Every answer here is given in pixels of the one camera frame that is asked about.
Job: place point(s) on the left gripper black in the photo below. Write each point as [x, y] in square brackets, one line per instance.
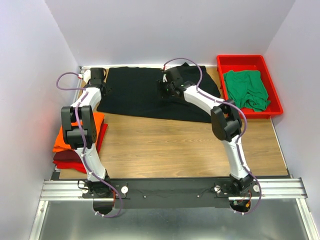
[105, 85]

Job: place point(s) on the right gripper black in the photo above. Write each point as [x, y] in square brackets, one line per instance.
[163, 81]

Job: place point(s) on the black t shirt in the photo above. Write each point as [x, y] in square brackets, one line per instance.
[132, 91]

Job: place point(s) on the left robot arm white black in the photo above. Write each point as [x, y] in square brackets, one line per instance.
[80, 132]

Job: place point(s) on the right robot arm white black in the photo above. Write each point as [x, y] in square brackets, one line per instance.
[226, 123]

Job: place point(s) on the red plastic bin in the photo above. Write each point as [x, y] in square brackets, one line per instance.
[250, 62]

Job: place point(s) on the green t shirt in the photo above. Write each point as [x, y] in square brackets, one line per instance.
[247, 89]

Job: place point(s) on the orange folded t shirt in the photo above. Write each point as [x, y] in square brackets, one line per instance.
[60, 145]

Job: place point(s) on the red folded t shirt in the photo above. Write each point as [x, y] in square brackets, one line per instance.
[70, 165]

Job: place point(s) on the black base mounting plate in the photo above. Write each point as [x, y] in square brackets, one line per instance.
[167, 193]

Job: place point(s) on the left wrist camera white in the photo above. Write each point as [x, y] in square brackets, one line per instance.
[86, 76]

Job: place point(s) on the aluminium frame rail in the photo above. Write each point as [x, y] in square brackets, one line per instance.
[71, 190]

